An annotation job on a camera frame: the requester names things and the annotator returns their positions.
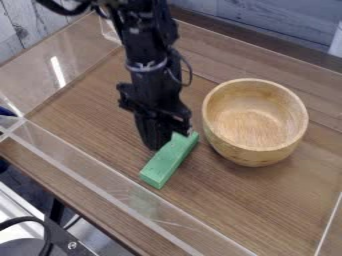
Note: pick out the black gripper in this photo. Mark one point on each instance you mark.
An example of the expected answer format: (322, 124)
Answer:
(151, 97)

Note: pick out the green rectangular block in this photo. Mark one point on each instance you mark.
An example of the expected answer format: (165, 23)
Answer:
(167, 159)

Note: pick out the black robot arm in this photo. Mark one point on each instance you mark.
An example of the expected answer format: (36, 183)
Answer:
(147, 32)

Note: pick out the brown wooden bowl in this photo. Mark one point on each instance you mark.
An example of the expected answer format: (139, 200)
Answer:
(254, 121)

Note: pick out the clear acrylic tray walls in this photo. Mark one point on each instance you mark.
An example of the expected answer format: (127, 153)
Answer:
(76, 145)

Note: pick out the black table leg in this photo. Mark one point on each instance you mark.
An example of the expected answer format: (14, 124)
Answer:
(56, 211)

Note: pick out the blue object at left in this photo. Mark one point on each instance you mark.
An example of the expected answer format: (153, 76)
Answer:
(7, 112)

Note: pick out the black metal bracket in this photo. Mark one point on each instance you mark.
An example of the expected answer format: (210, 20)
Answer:
(66, 244)

